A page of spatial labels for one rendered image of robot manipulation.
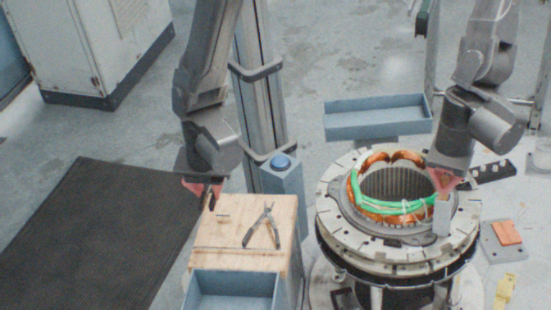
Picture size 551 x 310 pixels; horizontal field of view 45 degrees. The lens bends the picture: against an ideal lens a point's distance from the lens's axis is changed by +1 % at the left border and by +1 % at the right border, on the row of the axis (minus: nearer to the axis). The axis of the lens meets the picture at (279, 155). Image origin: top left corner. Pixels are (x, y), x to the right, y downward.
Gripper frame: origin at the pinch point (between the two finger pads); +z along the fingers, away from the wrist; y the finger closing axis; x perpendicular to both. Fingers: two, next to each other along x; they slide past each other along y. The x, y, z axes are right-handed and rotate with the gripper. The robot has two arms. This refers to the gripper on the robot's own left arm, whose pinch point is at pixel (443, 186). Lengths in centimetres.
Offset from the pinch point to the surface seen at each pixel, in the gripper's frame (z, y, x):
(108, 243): 129, 50, 134
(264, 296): 25.0, -17.1, 27.1
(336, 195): 12.4, 2.4, 20.1
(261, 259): 17.4, -14.6, 28.6
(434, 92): 102, 172, 30
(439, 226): 9.0, -0.9, -0.7
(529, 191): 40, 50, -16
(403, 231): 11.3, -2.6, 5.1
